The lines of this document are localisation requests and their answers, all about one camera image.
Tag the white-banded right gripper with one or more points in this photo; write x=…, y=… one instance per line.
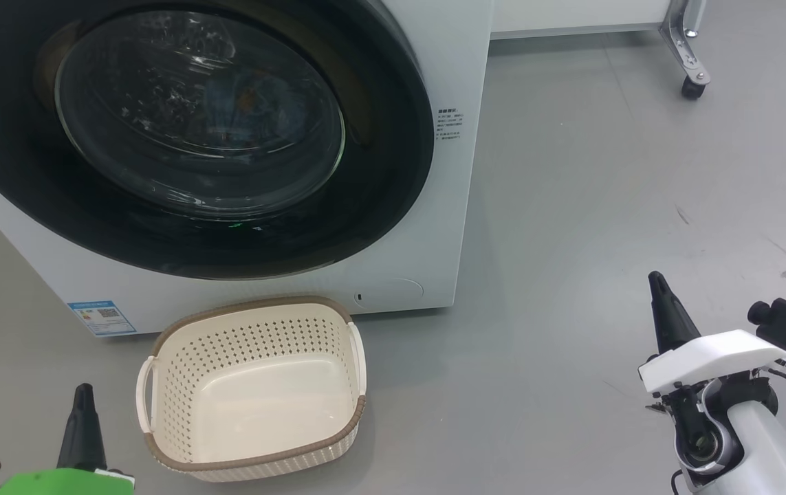
x=709, y=357

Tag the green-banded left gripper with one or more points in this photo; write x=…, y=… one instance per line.
x=62, y=483

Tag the black round glass washer door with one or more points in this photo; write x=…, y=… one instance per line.
x=7, y=137

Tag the cream perforated laundry basket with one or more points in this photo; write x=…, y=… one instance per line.
x=255, y=405

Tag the white front-load washing machine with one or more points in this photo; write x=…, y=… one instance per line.
x=448, y=227

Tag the blue energy label sticker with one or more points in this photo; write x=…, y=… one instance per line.
x=102, y=318

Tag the metal leg with caster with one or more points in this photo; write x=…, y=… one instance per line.
x=688, y=65

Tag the round filter cover flap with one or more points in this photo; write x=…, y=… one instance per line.
x=392, y=292

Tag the small printed text label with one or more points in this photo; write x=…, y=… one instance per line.
x=450, y=124

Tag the white furniture panel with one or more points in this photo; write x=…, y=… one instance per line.
x=571, y=14

